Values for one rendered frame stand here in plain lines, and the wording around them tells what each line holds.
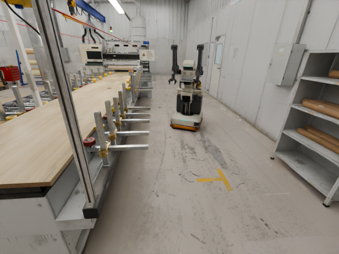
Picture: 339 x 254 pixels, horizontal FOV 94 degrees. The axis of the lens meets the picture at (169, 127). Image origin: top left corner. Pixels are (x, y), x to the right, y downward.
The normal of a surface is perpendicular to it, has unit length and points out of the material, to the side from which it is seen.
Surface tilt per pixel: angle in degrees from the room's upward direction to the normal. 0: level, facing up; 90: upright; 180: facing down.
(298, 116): 90
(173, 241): 0
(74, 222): 90
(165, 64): 90
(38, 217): 90
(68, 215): 0
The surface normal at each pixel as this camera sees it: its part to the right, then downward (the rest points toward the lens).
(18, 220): 0.09, 0.41
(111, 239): 0.02, -0.91
